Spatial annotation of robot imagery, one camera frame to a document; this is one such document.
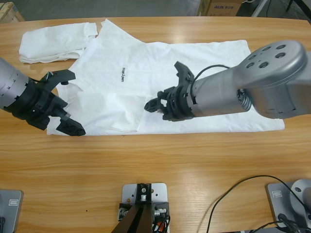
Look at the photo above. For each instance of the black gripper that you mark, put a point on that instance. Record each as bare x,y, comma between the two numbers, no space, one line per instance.
177,104
34,106

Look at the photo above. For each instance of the white Unitree print t-shirt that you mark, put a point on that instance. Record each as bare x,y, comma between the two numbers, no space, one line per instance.
109,102

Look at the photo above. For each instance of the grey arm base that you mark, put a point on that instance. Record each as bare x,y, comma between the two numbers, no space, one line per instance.
274,205
12,213

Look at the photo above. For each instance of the cardboard box with AUX print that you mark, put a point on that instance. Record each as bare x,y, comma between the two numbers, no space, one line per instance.
223,9

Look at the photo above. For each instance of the wooden crate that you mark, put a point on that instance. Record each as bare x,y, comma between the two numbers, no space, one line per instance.
9,12

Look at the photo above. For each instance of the white mount block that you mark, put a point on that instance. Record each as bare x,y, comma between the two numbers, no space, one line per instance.
128,191

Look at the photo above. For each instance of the black bracket with connectors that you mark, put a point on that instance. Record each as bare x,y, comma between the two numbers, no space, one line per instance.
160,207

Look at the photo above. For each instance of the white metal frame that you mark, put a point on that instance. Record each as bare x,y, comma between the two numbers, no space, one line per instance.
260,8

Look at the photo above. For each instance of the dark camera post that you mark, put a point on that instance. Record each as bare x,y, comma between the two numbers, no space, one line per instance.
138,218

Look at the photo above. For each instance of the black metal frame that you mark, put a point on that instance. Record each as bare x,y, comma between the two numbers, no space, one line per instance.
306,7

